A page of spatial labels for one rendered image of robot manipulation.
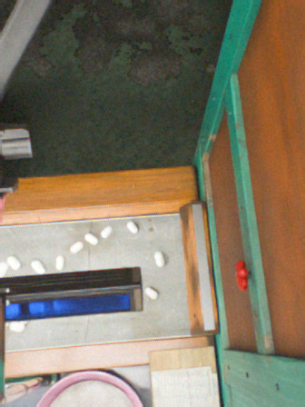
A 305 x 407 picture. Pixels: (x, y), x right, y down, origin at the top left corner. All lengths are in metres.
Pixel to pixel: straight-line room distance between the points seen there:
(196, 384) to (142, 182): 0.49
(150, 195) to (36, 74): 1.18
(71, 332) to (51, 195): 0.34
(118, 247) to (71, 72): 1.19
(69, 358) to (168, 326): 0.24
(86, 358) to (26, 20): 0.73
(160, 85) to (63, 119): 0.44
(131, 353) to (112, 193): 0.39
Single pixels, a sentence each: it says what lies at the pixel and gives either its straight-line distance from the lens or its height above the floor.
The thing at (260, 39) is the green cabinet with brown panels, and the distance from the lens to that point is 0.69.
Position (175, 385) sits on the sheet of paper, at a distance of 1.21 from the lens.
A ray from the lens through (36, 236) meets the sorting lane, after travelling 1.30.
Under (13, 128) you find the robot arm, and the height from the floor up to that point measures 1.00.
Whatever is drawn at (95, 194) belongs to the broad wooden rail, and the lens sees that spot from 1.27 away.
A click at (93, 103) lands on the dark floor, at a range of 2.22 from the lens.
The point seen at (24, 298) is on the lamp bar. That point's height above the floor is 1.11.
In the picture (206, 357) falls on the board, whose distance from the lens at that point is 1.21.
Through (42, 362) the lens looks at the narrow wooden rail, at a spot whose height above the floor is 0.77.
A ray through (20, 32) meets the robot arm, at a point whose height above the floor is 1.14.
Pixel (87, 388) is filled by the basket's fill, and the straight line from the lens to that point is 1.27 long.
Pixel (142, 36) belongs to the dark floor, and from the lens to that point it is 2.37.
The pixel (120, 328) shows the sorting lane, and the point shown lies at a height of 0.74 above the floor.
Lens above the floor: 1.98
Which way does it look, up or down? 75 degrees down
